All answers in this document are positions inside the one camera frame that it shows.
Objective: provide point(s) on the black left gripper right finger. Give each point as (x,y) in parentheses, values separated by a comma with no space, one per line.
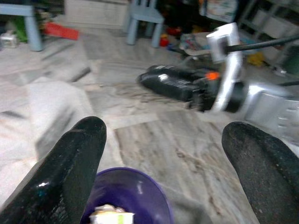
(268,177)

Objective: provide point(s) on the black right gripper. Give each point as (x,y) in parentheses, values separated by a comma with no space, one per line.
(205,93)

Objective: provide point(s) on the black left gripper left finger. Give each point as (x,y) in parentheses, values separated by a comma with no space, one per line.
(58,175)

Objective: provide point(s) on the white trash carton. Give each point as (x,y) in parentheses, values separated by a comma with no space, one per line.
(109,215)

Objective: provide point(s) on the purple rubbish bin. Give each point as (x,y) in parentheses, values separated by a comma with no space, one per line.
(130,186)

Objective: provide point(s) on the red toy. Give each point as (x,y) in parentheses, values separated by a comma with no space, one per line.
(164,41)

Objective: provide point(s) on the patterned cloth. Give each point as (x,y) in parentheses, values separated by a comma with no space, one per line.
(195,44)

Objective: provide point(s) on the blue child chair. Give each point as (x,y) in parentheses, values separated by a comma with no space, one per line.
(144,16)

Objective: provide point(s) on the colourful picture box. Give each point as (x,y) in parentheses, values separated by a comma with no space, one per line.
(219,9)

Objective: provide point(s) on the yellow toy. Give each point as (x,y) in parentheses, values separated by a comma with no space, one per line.
(255,58)

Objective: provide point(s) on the white cabinet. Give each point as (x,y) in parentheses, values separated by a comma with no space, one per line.
(95,11)

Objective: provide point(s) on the red toy ramp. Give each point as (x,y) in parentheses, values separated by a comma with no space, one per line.
(63,31)

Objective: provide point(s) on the white storage shelf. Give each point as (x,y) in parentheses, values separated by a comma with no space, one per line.
(275,23)

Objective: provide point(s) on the blue small table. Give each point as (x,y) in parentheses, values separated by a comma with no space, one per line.
(33,35)

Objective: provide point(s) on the small white object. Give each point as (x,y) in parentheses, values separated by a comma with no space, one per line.
(8,40)

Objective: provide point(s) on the green toy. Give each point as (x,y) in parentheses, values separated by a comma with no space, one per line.
(19,30)

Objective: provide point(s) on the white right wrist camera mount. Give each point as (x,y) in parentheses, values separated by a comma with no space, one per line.
(231,67)

